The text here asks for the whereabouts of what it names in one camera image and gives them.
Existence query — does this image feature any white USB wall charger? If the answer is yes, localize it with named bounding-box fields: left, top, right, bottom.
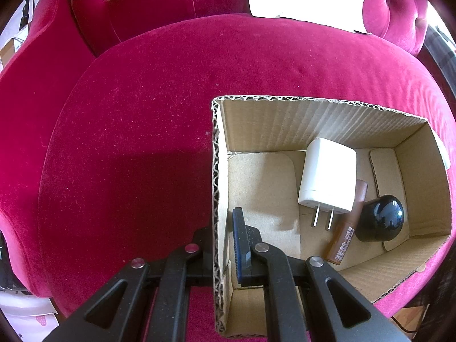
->
left=298, top=137, right=357, bottom=229

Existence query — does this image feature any magenta velvet armchair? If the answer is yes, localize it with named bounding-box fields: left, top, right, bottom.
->
left=1, top=0, right=451, bottom=341

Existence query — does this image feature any brown cosmetic tube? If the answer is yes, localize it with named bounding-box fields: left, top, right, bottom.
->
left=325, top=179, right=368, bottom=265

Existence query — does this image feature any glossy black round device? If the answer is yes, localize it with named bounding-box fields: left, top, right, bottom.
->
left=355, top=195, right=405, bottom=243

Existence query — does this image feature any brown cardboard box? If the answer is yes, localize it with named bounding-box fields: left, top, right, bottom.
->
left=212, top=96, right=455, bottom=337

